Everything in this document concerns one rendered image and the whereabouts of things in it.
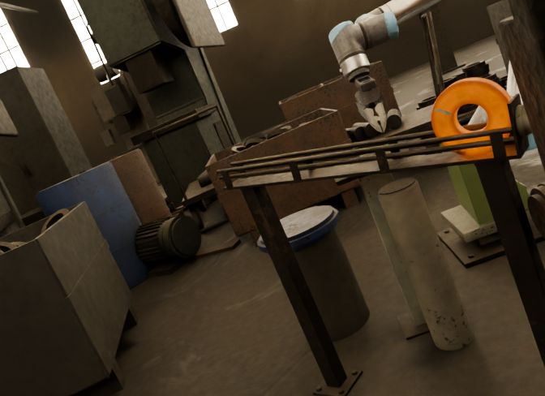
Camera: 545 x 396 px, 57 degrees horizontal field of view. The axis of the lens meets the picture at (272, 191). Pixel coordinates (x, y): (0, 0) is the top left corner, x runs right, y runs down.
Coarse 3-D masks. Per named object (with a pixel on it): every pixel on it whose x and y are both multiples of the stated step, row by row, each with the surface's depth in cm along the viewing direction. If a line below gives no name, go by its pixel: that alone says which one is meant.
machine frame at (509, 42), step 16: (512, 0) 60; (528, 0) 57; (544, 0) 57; (512, 16) 72; (528, 16) 58; (544, 16) 57; (512, 32) 70; (528, 32) 59; (544, 32) 57; (512, 48) 72; (528, 48) 61; (544, 48) 58; (512, 64) 75; (528, 64) 69; (544, 64) 59; (528, 80) 71; (544, 80) 60; (528, 96) 73; (544, 96) 61; (528, 112) 76; (544, 112) 70; (544, 128) 72; (544, 144) 74; (544, 160) 77
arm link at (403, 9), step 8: (392, 0) 177; (400, 0) 174; (408, 0) 174; (416, 0) 174; (424, 0) 174; (432, 0) 174; (440, 0) 177; (376, 8) 177; (384, 8) 175; (392, 8) 174; (400, 8) 174; (408, 8) 174; (416, 8) 175; (424, 8) 176; (360, 16) 181; (400, 16) 175; (408, 16) 176
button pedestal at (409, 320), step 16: (368, 176) 158; (384, 176) 158; (368, 192) 159; (384, 224) 161; (384, 240) 162; (400, 256) 163; (400, 272) 165; (416, 304) 167; (400, 320) 177; (416, 320) 168; (416, 336) 164
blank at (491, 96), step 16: (464, 80) 98; (480, 80) 96; (448, 96) 100; (464, 96) 98; (480, 96) 97; (496, 96) 95; (432, 112) 103; (448, 112) 101; (496, 112) 97; (448, 128) 103; (464, 128) 104; (448, 144) 104
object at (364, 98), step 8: (360, 72) 162; (368, 72) 164; (352, 80) 166; (376, 88) 161; (360, 96) 161; (368, 96) 161; (376, 96) 160; (360, 104) 161; (368, 104) 161; (376, 104) 164
